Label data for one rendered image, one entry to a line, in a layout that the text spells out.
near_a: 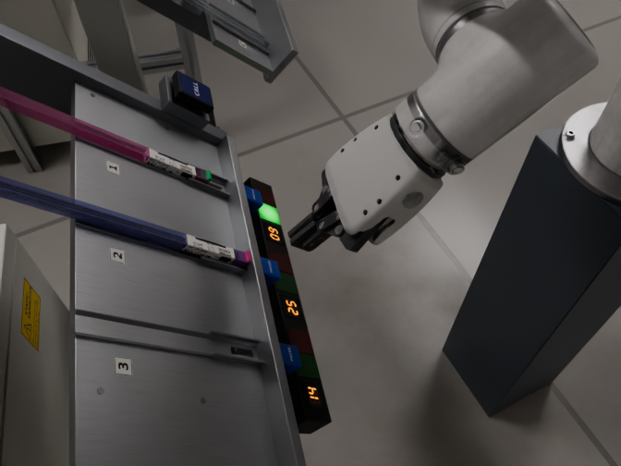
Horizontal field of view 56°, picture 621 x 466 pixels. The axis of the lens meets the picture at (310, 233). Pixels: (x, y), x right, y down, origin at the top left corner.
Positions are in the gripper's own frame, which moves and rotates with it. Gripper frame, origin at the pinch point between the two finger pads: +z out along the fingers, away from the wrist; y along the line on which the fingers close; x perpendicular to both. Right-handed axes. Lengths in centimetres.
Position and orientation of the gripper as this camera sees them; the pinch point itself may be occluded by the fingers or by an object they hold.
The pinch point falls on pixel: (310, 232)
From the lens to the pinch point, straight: 63.0
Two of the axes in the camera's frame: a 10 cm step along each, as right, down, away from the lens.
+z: -6.8, 5.5, 4.9
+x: -7.0, -2.7, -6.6
